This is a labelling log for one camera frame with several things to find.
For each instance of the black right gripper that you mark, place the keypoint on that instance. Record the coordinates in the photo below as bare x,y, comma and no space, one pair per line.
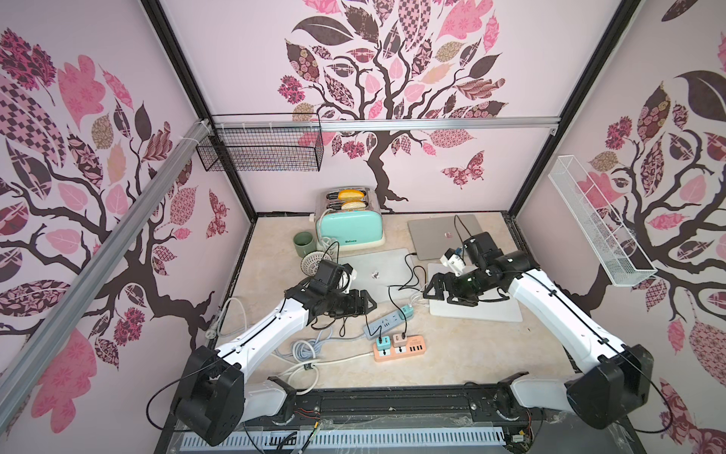
445,285

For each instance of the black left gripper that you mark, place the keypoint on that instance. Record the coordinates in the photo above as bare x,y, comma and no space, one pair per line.
353,309

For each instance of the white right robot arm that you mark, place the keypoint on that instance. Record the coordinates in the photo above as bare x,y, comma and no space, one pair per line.
613,379

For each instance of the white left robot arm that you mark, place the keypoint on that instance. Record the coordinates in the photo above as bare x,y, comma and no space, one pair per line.
214,395

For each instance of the pink charger on orange strip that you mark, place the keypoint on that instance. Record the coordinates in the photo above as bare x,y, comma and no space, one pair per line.
399,341

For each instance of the rear grey laptop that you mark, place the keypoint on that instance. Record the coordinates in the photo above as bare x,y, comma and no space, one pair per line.
432,237

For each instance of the right white laptop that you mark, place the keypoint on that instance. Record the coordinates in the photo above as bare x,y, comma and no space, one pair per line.
506,311

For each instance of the grey power strip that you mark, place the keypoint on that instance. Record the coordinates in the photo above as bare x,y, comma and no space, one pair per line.
372,330

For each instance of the orange power strip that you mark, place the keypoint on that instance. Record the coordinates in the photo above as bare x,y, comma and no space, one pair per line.
415,346

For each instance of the green ceramic cup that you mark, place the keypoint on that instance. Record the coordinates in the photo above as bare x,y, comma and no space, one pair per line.
305,243

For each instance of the mint green toaster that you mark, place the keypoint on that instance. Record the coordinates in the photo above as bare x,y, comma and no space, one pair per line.
352,229

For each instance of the front orange bread slice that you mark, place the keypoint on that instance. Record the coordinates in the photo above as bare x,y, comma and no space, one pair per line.
354,205

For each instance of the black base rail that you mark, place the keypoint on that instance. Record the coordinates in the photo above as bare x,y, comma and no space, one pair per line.
449,406

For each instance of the white vented cable duct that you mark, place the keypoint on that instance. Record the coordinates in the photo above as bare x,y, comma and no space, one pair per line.
346,440

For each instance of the white wire shelf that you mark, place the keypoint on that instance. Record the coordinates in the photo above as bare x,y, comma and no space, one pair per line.
590,198

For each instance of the black wire basket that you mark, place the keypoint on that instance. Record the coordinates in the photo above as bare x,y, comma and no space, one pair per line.
255,142

